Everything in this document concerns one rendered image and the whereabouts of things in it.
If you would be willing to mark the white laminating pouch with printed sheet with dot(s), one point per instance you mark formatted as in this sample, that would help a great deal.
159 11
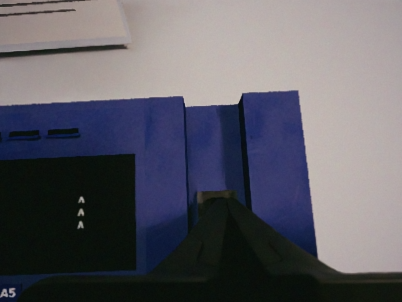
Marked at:
49 24

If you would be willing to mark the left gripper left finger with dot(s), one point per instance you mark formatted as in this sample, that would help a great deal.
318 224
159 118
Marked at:
195 271

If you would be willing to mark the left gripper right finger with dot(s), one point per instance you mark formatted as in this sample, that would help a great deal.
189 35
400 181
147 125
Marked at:
270 268

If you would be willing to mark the blue laminator with black power cord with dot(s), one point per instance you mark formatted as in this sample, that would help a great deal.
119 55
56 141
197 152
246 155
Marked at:
112 187

